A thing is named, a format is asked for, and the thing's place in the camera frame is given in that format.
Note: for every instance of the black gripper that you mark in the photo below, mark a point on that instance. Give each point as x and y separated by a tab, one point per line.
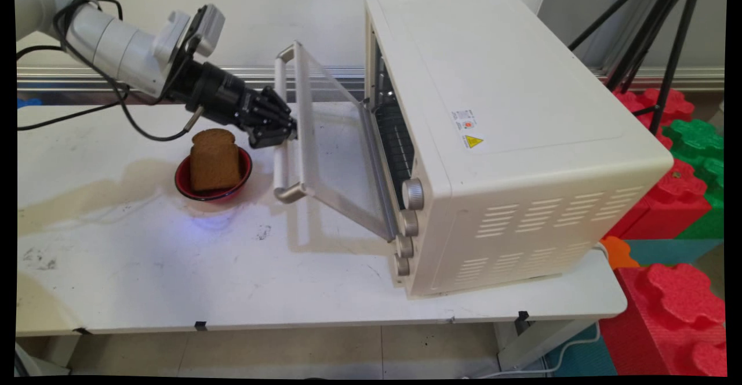
220	92

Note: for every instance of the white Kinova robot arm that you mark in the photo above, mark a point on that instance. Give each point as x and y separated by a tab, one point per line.
110	43

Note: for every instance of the red bowl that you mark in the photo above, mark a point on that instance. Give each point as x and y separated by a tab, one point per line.
246	175

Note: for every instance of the brown bread slice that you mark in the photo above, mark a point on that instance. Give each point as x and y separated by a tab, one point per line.
214	164

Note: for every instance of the metal oven rack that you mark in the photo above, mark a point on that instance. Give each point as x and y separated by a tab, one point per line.
397	141

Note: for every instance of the large silver oven knob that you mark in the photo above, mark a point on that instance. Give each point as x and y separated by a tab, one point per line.
413	193

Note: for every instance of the small silver oven knob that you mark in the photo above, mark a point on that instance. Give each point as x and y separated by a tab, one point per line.
402	265

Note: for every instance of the cream toaster oven body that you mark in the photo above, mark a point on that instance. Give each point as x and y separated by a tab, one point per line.
510	112

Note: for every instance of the white table leg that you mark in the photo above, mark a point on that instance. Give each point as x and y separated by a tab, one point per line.
539	341

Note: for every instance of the orange foam block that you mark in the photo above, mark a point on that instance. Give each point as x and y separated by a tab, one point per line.
619	253

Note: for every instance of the black tripod legs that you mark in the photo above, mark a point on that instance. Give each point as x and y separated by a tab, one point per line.
675	54

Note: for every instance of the teal foam mat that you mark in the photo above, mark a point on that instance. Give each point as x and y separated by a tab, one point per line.
666	251

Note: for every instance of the green foam block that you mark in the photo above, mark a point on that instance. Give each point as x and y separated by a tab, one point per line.
695	138

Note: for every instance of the large red foam block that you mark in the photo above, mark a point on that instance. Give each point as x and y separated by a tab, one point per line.
672	315

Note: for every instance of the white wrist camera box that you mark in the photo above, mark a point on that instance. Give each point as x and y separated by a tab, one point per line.
208	22

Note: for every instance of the aluminium rail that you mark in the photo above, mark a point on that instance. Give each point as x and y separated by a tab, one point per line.
58	77

